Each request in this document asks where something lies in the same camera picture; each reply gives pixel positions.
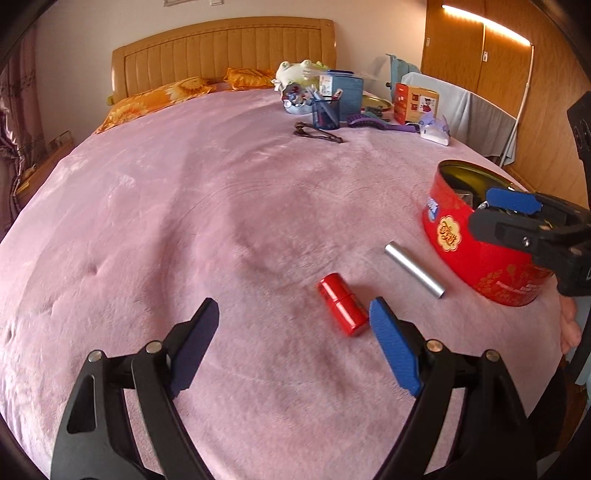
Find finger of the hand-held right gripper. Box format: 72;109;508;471
468;209;557;254
486;187;585;228

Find light blue towel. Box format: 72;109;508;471
401;71;472;139

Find red cylindrical case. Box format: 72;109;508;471
317;272;370;337

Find bowl of small trinkets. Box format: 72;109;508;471
281;83;315;114

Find white green plush toy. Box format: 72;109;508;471
271;60;335;93

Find wooden nightstand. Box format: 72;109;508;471
14;131;75;208

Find teal cloth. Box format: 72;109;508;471
387;54;421;86

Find wooden headboard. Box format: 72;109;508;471
112;17;338;106

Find patterned curtain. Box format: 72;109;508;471
0;28;47;232

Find grey towel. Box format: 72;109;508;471
462;90;518;166

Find pink blanket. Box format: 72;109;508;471
0;88;573;480

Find blue mesh pen holder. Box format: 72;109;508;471
311;95;341;131

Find purple hairbrush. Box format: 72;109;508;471
346;114;421;134

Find orange cardboard box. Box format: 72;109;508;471
393;83;439;125

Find brown sunglasses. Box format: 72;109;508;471
293;122;345;144

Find wooden wardrobe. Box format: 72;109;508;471
420;0;591;208

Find large orange floral pillow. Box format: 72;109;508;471
95;78;217;134

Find clear plastic packet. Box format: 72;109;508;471
419;114;451;147

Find blue box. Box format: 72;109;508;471
323;70;365;116

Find gold round tin lid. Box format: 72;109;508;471
362;95;394;115

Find red round tin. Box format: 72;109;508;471
421;160;555;308

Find small orange floral pillow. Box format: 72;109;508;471
225;68;278;90

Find white drying rack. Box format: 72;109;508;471
501;44;535;169

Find silver metal tube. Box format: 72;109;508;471
384;241;446;300

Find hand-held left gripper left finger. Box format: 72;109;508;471
50;298;220;480

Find person's right hand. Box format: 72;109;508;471
560;295;583;355

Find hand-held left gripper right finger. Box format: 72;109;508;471
368;296;539;480

